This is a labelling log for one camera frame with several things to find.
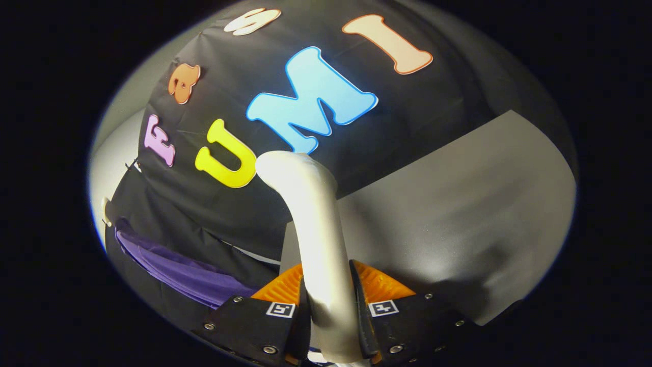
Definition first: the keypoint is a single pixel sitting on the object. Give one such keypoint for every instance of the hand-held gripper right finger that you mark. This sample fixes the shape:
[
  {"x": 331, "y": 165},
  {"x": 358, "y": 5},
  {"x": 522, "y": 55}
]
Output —
[{"x": 359, "y": 316}]

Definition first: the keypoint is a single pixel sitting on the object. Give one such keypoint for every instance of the white garment steamer nozzle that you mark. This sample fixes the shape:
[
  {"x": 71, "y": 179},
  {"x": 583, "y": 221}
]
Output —
[{"x": 321, "y": 229}]

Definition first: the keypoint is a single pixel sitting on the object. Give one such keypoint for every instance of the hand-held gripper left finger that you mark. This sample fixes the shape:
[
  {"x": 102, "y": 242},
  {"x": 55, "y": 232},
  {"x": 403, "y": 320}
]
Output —
[{"x": 304, "y": 326}]

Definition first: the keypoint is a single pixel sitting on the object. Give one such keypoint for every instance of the black backdrop cloth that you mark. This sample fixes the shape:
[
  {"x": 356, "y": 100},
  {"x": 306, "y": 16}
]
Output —
[{"x": 244, "y": 214}]

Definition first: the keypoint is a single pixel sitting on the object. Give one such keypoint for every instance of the grey cabinet with dark top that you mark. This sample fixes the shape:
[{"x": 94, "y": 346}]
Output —
[{"x": 458, "y": 204}]

